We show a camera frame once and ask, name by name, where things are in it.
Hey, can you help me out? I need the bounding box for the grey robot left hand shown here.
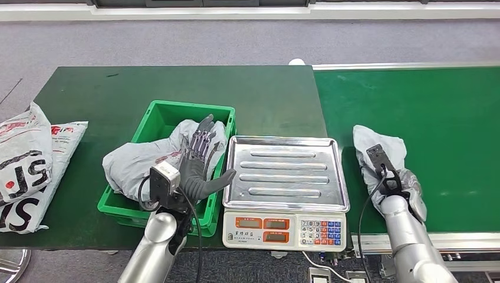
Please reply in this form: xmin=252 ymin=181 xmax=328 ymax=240
xmin=179 ymin=114 xmax=238 ymax=201

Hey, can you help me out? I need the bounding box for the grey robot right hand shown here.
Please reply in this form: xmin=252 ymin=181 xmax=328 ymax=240
xmin=398 ymin=169 xmax=428 ymax=223

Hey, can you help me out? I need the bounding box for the grey mailer bag dark-red print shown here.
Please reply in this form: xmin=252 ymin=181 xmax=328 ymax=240
xmin=102 ymin=119 xmax=229 ymax=202

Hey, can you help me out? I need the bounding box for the green conveyor belt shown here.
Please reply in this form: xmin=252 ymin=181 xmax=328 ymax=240
xmin=313 ymin=66 xmax=500 ymax=235

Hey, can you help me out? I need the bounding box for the green plastic crate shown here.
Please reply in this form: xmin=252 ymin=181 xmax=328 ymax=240
xmin=96 ymin=100 xmax=237 ymax=239

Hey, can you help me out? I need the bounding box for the electronic scale steel tray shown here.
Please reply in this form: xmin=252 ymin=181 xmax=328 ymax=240
xmin=221 ymin=136 xmax=351 ymax=254

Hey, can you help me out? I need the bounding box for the white power socket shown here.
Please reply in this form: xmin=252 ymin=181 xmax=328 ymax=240
xmin=346 ymin=270 xmax=369 ymax=283
xmin=308 ymin=267 xmax=333 ymax=283

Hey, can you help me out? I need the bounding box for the white SF mailer bag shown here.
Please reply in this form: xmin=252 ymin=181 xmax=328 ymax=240
xmin=0 ymin=121 xmax=88 ymax=235
xmin=0 ymin=102 xmax=53 ymax=205

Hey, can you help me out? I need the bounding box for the round metal stand base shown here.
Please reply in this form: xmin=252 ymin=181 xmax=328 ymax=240
xmin=0 ymin=249 xmax=32 ymax=283

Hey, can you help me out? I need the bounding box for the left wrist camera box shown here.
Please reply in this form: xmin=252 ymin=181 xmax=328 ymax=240
xmin=149 ymin=161 xmax=182 ymax=208

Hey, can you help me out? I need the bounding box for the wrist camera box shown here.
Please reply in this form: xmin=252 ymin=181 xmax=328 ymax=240
xmin=149 ymin=161 xmax=182 ymax=208
xmin=366 ymin=144 xmax=403 ymax=196

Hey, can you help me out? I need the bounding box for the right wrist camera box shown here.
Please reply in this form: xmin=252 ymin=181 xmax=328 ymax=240
xmin=366 ymin=144 xmax=403 ymax=196

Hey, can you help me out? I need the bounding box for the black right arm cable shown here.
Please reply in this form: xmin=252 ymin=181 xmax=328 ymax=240
xmin=357 ymin=166 xmax=388 ymax=283

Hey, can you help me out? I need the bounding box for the white power cable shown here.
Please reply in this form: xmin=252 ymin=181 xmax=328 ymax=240
xmin=302 ymin=252 xmax=350 ymax=283

